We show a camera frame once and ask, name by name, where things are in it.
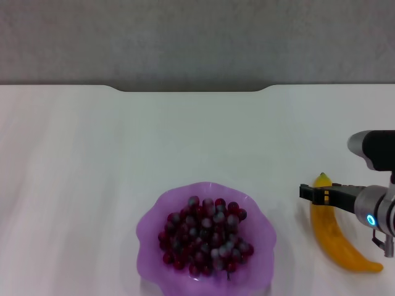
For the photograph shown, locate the silver connector plug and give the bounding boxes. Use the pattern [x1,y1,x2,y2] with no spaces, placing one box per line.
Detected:
[371,229,395,258]

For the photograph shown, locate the purple wavy plastic bowl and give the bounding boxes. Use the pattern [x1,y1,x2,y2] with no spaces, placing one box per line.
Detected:
[136,181,278,296]

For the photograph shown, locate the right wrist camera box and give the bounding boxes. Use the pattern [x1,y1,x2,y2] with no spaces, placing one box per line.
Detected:
[347,129,395,172]

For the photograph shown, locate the yellow banana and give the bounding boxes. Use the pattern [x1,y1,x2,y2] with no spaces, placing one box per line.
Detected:
[310,172,385,273]

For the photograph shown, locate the dark red grape bunch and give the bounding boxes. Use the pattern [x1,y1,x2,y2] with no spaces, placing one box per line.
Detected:
[157,195,255,278]

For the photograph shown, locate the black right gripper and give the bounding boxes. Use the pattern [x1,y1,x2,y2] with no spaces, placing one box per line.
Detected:
[299,183,367,213]

